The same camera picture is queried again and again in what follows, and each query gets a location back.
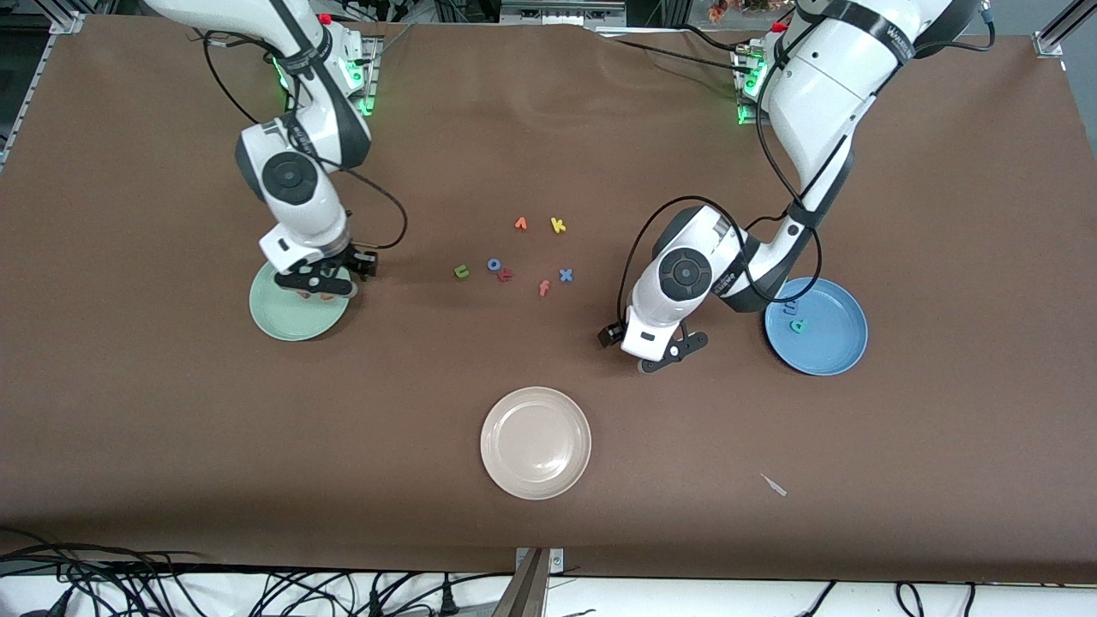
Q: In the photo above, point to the aluminium profile bar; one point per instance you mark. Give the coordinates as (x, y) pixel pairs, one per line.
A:
(523, 596)

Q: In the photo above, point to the grey metal equipment box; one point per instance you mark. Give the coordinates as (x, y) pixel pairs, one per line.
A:
(557, 13)

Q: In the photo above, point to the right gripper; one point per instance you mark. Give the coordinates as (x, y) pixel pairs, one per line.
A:
(354, 260)

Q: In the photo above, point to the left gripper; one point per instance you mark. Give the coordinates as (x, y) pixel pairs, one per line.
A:
(610, 335)

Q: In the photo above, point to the green plate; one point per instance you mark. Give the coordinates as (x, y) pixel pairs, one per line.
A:
(283, 317)

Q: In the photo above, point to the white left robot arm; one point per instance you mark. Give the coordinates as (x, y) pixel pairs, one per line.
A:
(823, 94)

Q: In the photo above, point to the grey metal bracket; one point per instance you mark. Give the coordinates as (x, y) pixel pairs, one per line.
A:
(557, 561)

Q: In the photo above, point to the beige plate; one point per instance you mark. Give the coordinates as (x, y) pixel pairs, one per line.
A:
(536, 442)

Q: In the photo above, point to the white tape scrap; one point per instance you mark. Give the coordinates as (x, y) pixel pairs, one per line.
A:
(774, 485)

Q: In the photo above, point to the blue plate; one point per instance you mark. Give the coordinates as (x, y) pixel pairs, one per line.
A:
(827, 343)

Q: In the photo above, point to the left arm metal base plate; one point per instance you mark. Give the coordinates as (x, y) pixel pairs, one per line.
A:
(744, 120)

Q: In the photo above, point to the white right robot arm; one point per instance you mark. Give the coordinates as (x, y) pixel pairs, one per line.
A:
(291, 176)

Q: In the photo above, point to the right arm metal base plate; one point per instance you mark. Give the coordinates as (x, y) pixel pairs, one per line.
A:
(371, 56)

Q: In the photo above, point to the brown table cover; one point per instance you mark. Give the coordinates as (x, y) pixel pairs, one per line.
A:
(171, 411)

